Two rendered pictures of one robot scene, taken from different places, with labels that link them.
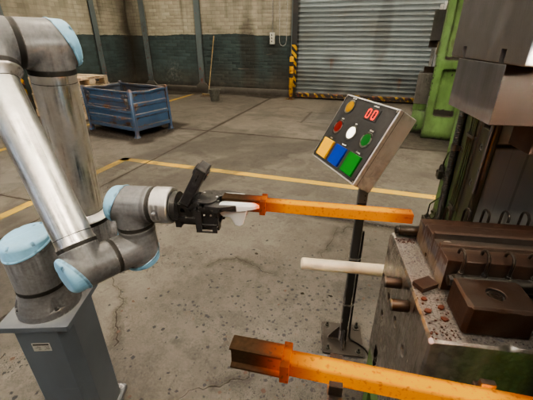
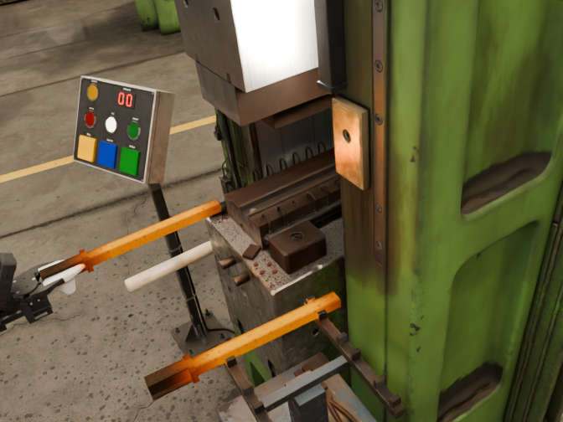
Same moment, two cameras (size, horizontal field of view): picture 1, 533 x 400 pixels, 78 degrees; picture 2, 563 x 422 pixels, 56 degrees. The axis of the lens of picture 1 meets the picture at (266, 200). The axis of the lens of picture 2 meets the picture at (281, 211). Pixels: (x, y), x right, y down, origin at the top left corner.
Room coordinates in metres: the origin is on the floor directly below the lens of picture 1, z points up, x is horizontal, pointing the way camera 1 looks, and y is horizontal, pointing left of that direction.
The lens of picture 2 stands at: (-0.32, 0.18, 1.80)
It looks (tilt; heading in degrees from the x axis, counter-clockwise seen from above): 37 degrees down; 325
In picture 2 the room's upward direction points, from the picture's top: 8 degrees counter-clockwise
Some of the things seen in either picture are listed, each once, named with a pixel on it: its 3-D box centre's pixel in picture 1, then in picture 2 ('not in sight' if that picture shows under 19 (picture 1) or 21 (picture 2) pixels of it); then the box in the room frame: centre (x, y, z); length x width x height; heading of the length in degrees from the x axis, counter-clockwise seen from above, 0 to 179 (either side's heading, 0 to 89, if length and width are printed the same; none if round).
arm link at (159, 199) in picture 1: (166, 205); not in sight; (0.72, 0.25, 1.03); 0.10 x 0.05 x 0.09; 171
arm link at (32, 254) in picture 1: (36, 255); not in sight; (0.86, 0.72, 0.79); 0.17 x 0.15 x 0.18; 139
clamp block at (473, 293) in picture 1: (490, 307); (297, 246); (0.47, -0.42, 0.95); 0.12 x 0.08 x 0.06; 82
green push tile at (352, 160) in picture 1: (350, 164); (131, 161); (1.09, -0.30, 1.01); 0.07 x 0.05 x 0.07; 17
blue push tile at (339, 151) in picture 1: (337, 155); (108, 154); (1.18, -0.27, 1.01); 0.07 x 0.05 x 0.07; 17
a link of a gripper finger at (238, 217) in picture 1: (239, 214); (67, 282); (0.68, 0.06, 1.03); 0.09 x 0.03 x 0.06; 79
